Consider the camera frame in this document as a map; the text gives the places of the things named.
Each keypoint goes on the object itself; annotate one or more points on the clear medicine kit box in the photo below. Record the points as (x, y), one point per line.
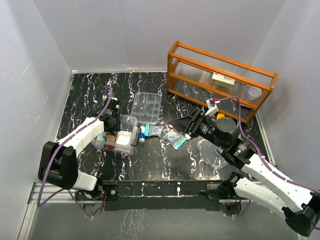
(127, 123)

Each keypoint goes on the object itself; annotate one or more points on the clear compartment organizer tray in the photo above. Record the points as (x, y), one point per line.
(146, 107)

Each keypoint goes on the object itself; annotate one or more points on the cream medicine box on shelf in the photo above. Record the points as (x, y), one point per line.
(222, 80)

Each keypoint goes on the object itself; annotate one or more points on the white medicine bottle green label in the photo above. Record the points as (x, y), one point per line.
(101, 139)

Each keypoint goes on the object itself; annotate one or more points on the teal topped cotton swab bag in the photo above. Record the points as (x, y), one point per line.
(175, 139)

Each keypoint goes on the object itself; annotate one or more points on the teal topped packet under gauze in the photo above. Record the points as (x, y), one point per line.
(153, 130)

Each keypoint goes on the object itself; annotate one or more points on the orange wooden shelf rack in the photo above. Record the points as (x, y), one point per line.
(197, 75)

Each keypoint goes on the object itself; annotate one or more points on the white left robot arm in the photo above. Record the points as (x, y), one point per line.
(59, 160)

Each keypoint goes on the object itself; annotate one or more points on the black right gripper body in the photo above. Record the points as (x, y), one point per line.
(201, 126)

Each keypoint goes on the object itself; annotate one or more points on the clear plastic cup on shelf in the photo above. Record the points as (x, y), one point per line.
(254, 93)

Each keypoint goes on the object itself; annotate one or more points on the blue white bandage roll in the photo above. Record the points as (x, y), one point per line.
(142, 137)

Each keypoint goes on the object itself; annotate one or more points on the clear kit box lid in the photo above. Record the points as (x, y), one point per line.
(209, 154)

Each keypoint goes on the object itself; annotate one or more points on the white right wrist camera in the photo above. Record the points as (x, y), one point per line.
(212, 106)

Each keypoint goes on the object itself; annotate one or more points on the brown syrup bottle orange cap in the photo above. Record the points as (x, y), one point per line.
(111, 139)

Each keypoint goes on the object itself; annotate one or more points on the white gauze dressing packet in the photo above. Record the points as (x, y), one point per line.
(123, 138)

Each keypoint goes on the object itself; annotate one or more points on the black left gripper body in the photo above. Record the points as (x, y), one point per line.
(116, 126)

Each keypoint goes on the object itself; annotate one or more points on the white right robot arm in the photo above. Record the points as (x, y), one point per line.
(298, 205)

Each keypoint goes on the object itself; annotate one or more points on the black front mounting rail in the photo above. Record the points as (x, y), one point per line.
(168, 195)

